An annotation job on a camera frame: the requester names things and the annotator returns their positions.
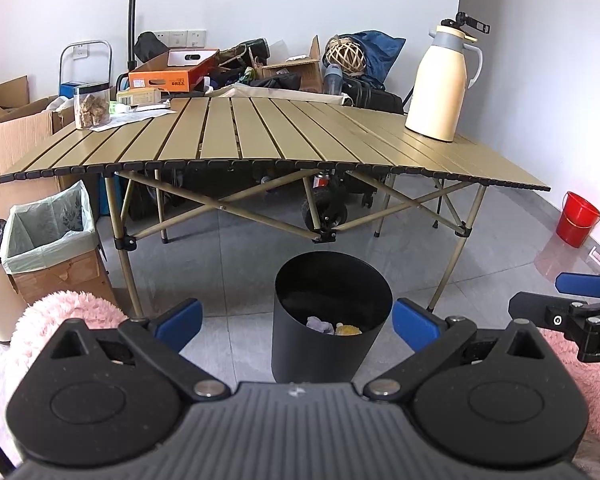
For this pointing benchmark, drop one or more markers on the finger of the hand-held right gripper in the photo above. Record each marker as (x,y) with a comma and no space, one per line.
(540,310)
(590,285)

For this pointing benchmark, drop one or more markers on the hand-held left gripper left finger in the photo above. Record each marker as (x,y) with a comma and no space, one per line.
(180,321)

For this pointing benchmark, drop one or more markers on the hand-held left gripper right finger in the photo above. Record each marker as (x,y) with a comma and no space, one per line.
(415,330)

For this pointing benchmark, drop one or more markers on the yellow white plush toy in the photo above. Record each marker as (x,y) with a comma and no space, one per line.
(349,330)

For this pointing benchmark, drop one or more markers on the black round trash bin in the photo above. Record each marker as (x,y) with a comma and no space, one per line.
(320,360)

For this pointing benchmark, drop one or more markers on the person's right pink fluffy leg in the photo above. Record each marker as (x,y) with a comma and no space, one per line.
(597,395)

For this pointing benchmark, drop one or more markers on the red bucket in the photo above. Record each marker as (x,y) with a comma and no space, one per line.
(577,220)

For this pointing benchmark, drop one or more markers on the cardboard box with green liner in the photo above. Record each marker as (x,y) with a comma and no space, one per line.
(60,270)

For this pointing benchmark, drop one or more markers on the printed paper sheet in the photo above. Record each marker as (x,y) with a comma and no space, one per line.
(130,119)

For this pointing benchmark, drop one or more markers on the olive slatted folding table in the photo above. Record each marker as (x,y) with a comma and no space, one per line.
(290,135)

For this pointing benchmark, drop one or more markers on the green tube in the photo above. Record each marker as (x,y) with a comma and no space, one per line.
(120,108)

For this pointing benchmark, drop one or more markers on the pale yellow paper box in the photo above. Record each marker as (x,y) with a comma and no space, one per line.
(139,97)

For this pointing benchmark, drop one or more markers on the clear snack jar black lid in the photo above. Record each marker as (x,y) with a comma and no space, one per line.
(92,110)

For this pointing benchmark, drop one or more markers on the yellow thermos jug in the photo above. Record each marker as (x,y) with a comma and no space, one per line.
(437,90)

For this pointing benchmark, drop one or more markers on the orange cardboard tray box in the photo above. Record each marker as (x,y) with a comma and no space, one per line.
(160,80)

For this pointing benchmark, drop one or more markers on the large open cardboard box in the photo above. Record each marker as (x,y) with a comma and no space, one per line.
(15,140)

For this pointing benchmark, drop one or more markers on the blue storage box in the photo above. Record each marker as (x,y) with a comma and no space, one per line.
(71,89)

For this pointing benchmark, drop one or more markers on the black soft bag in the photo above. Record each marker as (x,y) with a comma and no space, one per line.
(280,82)

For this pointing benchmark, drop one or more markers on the grey blue water bottle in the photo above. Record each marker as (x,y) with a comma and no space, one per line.
(332,80)

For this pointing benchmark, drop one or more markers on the brown open cardboard box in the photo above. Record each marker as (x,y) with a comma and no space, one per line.
(300,75)

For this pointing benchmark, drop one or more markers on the black pouch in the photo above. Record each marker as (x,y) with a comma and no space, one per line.
(150,47)

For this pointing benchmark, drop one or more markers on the dark blue fabric bag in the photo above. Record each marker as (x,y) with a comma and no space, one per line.
(385,55)

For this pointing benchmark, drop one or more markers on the woven rattan ball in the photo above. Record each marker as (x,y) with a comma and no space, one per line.
(346,57)

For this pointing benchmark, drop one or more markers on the silver metal trolley frame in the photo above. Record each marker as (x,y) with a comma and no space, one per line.
(110,65)

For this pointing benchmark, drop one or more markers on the white wall socket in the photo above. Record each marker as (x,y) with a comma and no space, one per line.
(197,36)
(80,51)
(179,37)
(162,36)

